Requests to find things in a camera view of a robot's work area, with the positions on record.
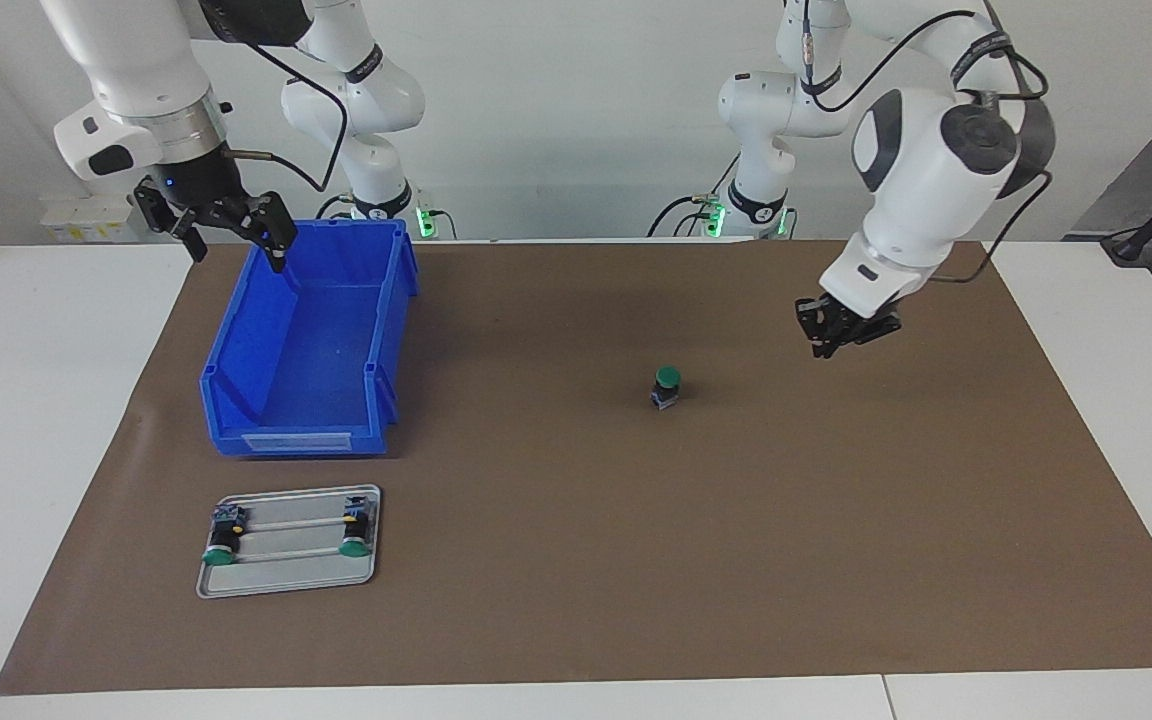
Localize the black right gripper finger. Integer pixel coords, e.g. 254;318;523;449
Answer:
248;193;299;273
174;208;209;264

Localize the white box with yellow label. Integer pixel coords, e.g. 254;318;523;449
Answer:
39;193;152;243

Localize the blue plastic storage bin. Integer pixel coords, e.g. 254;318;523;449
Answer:
199;218;421;459

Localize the brown table mat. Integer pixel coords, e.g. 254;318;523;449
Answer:
0;238;1152;696

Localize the grey metal tray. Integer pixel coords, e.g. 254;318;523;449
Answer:
196;484;382;600

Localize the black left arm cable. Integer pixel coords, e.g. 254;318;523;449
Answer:
801;0;1055;284

